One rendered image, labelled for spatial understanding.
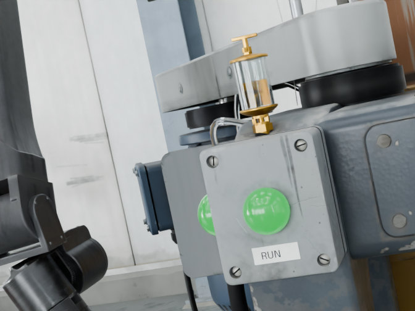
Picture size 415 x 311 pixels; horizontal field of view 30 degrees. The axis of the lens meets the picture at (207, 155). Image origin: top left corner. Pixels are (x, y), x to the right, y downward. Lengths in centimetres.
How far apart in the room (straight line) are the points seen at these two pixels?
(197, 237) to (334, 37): 41
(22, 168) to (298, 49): 30
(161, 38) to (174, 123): 61
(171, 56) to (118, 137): 100
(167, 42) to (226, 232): 509
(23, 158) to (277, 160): 37
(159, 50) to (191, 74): 469
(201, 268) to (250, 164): 50
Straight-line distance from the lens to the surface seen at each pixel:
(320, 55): 64
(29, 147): 81
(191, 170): 96
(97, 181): 635
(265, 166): 49
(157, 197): 99
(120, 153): 624
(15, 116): 82
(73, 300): 81
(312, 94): 65
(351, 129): 53
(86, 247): 86
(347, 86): 64
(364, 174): 53
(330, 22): 64
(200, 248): 98
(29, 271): 79
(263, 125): 56
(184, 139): 101
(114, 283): 643
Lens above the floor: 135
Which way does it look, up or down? 3 degrees down
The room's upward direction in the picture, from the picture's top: 12 degrees counter-clockwise
